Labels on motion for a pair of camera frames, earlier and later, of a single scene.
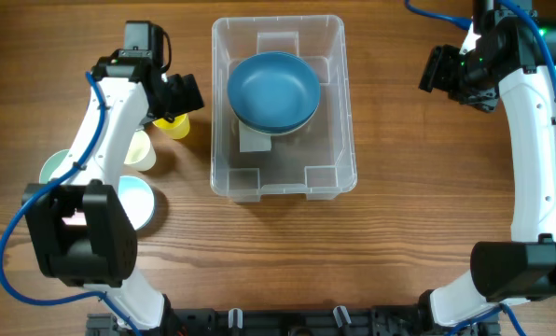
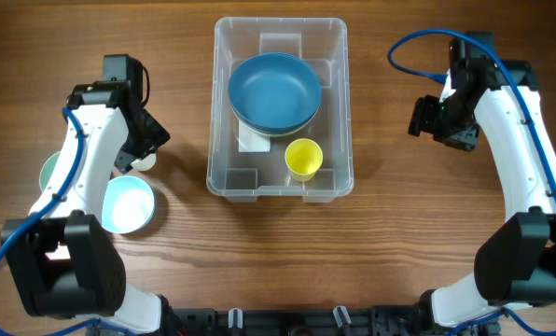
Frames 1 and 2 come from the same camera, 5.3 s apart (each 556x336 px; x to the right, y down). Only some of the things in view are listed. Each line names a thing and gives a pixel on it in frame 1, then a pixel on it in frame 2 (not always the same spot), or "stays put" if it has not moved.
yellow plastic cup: x=177 y=130 to x=303 y=158
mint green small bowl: x=50 y=165 stays put
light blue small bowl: x=137 y=201 stays put
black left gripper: x=188 y=95 to x=158 y=135
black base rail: x=297 y=322 stays put
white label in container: x=251 y=140 stays put
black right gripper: x=435 y=76 to x=423 y=121
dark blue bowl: x=274 y=91 stays put
